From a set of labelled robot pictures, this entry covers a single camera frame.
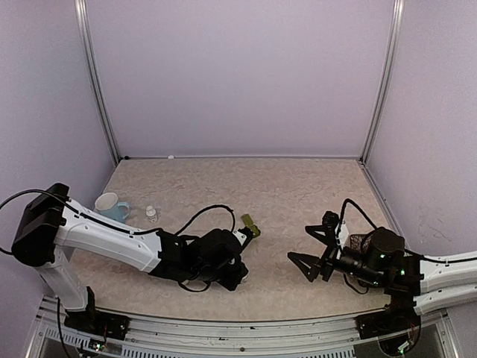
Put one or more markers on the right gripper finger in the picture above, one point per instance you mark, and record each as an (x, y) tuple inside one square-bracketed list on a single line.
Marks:
[(308, 264), (319, 232)]

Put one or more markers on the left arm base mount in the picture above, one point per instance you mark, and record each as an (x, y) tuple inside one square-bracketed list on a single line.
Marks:
[(99, 323)]

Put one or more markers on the left aluminium frame post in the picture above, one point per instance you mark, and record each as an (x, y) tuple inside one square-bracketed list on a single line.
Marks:
[(88, 48)]

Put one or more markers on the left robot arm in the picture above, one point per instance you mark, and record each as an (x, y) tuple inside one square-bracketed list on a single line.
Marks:
[(53, 221)]

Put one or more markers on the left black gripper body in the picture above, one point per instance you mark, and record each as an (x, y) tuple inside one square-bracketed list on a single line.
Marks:
[(230, 282)]

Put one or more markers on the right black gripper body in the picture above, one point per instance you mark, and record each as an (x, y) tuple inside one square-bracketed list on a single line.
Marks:
[(328, 259)]

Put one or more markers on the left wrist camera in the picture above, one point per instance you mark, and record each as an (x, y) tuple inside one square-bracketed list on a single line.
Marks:
[(244, 236)]

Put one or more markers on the black floral square plate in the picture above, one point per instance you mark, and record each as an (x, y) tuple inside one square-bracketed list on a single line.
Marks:
[(359, 242)]

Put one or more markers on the right aluminium frame post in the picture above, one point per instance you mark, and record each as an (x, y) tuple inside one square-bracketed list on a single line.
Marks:
[(385, 81)]

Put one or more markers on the light blue mug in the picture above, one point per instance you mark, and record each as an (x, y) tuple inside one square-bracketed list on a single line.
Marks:
[(109, 205)]

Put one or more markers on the green weekly pill organizer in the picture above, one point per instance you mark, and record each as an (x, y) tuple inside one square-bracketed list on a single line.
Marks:
[(250, 224)]

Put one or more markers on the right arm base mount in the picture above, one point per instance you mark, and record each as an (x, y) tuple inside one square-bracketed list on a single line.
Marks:
[(386, 322)]

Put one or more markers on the aluminium frame post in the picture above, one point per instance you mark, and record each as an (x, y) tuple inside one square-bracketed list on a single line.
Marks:
[(385, 81), (88, 48)]

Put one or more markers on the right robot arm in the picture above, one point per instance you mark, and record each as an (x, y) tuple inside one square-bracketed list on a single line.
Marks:
[(415, 283)]

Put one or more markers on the front aluminium rail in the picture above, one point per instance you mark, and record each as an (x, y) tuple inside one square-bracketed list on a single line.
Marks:
[(148, 336)]

